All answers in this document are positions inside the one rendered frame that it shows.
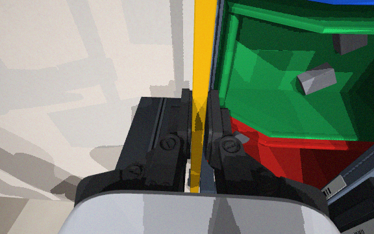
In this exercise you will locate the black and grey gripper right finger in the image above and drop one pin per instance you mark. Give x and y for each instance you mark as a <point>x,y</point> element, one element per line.
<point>237,173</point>

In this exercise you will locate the dark blue metal shelf rack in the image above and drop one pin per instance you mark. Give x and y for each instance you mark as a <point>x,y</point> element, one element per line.
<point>358,171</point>

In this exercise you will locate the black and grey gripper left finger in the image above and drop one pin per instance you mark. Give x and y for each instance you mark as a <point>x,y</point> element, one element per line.
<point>159,169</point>

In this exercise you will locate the dark grey block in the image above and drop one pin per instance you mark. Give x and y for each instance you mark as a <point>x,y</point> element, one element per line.
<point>345,43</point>

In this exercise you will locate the grey disc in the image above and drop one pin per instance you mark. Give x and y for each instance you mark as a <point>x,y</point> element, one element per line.
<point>241,137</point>

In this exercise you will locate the blue open bin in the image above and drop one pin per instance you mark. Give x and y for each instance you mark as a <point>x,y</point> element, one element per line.
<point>345,2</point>

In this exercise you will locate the dark grey case with orange latches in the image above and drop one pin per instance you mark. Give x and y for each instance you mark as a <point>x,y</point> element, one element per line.
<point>353,213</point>

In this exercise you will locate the yellow bar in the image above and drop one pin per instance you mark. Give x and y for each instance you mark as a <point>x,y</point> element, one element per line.
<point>203,35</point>

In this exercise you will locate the grey rectangular block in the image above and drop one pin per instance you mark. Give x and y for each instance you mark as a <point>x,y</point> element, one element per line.
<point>317,78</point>

